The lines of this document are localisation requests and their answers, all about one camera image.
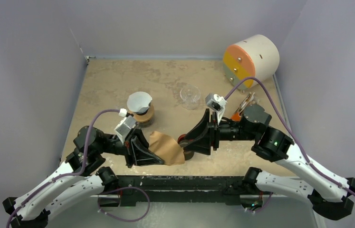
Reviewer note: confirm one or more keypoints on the orange coffee filter holder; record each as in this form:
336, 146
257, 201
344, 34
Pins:
250, 99

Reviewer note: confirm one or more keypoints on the blue ribbed glass dripper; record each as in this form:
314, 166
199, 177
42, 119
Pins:
142, 111

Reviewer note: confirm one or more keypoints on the round cream drawer cabinet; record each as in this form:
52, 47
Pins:
256, 56

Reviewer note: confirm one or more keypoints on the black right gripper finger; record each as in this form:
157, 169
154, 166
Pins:
201, 130
198, 145

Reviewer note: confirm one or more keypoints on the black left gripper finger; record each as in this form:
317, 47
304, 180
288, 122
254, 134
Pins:
140, 144
145, 158

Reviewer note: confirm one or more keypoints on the red and black pitcher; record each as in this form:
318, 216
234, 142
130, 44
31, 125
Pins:
183, 142

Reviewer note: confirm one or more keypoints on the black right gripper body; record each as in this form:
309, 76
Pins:
213, 132

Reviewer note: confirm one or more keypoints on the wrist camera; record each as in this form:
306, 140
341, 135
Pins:
125, 126
216, 103

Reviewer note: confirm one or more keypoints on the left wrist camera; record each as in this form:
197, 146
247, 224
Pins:
125, 126

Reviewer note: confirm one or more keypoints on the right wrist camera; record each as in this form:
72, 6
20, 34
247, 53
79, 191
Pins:
216, 103

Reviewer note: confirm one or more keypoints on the glass carafe with handle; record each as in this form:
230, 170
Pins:
147, 123

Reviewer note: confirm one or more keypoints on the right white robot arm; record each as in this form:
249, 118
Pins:
328, 193

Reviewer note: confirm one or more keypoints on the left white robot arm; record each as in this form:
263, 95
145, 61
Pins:
81, 174

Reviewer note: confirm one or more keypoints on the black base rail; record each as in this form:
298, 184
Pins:
229, 190

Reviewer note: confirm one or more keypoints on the brown paper coffee filter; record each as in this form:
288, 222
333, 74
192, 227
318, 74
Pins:
167, 148

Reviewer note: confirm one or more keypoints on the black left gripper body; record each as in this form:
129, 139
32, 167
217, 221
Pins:
128, 147

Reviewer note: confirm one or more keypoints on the white paper coffee filter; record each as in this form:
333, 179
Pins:
138, 100

